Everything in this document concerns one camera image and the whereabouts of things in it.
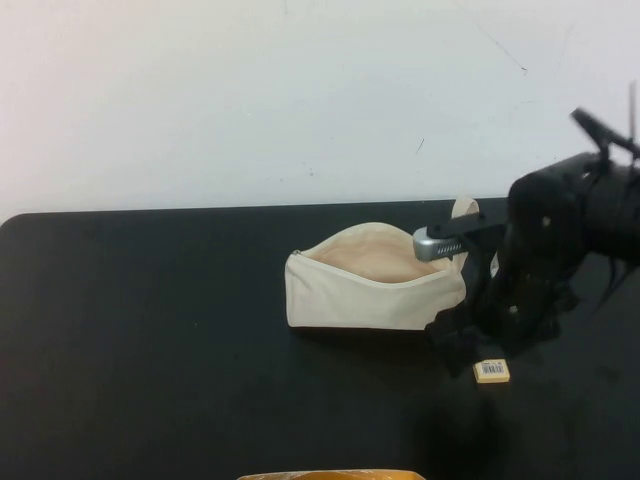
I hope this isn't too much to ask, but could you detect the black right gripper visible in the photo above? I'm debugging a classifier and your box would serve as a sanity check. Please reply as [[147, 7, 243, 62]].
[[412, 219, 569, 379]]

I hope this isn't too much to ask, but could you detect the yellow eraser with barcode label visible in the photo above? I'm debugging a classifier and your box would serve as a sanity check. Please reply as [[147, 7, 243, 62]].
[[472, 358, 512, 386]]

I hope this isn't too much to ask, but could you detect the cream canvas pencil case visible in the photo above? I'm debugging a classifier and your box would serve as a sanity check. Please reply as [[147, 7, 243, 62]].
[[284, 197, 501, 332]]

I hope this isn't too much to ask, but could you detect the yellow object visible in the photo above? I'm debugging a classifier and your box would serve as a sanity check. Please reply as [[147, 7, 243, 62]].
[[237, 468, 424, 480]]

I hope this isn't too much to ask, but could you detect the black table mat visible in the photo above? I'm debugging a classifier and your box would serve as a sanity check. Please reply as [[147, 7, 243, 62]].
[[0, 197, 640, 480]]

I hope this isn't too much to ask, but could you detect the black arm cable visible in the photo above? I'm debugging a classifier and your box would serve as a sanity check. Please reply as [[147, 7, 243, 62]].
[[569, 82, 640, 161]]

